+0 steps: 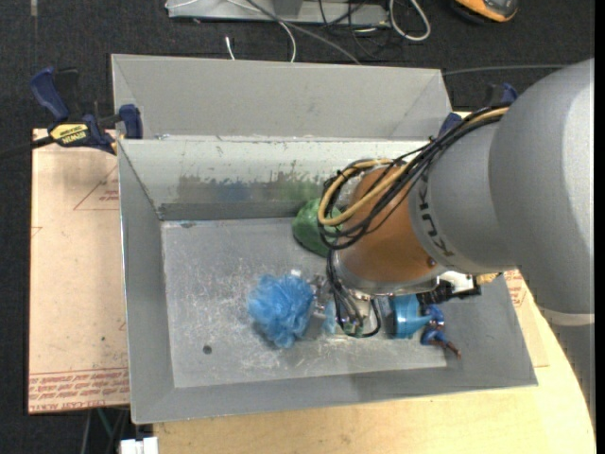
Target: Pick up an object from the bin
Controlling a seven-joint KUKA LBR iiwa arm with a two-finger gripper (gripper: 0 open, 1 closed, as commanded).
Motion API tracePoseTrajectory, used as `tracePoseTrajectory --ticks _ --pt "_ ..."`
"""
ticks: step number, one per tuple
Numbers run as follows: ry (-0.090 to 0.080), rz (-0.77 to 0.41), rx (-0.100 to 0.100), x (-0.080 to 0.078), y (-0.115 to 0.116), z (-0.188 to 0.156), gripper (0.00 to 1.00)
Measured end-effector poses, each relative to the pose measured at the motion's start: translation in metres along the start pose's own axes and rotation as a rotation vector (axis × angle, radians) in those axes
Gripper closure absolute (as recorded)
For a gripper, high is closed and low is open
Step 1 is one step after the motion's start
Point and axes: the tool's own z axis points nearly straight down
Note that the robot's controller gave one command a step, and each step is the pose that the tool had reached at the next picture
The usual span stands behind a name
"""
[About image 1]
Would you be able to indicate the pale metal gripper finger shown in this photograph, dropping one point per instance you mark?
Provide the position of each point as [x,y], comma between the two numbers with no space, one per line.
[316,322]
[320,287]

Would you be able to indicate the blue mesh bath sponge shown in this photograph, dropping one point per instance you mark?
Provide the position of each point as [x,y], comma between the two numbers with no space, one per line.
[279,308]

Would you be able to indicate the green soft lump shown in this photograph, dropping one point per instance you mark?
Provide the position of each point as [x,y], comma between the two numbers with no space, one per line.
[309,227]

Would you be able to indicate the blue and red toy figure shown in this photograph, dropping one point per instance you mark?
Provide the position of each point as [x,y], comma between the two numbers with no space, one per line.
[437,331]

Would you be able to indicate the grey metal bin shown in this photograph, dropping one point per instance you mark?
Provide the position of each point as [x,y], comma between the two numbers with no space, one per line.
[227,272]

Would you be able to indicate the brown cardboard board, red print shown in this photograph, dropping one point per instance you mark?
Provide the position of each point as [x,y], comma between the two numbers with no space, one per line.
[75,263]

